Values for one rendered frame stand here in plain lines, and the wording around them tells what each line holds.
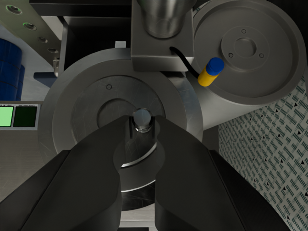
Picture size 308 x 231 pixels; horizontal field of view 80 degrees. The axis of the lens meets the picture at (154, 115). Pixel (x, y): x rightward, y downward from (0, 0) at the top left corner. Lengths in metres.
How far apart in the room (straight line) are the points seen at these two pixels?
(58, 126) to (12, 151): 0.43
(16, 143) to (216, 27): 0.53
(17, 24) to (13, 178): 0.36
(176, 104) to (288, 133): 0.14
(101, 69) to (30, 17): 0.29
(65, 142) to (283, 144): 0.23
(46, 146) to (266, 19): 0.25
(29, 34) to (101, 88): 0.36
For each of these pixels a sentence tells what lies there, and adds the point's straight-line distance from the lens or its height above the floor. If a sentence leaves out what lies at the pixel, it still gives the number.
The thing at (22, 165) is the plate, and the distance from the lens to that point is 0.59.
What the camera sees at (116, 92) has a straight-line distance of 0.15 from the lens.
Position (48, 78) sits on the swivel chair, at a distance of 2.17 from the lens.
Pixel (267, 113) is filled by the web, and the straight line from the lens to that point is 0.28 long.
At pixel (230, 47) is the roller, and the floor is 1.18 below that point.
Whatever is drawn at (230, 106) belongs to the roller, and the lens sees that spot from 0.19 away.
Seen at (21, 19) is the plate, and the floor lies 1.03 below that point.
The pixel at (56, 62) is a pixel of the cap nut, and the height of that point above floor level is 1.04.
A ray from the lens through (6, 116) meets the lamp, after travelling 0.62.
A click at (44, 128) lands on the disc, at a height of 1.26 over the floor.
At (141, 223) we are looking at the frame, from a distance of 0.52.
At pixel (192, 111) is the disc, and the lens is 0.17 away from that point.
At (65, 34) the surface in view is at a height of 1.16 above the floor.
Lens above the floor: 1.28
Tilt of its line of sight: 11 degrees down
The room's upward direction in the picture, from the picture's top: 180 degrees counter-clockwise
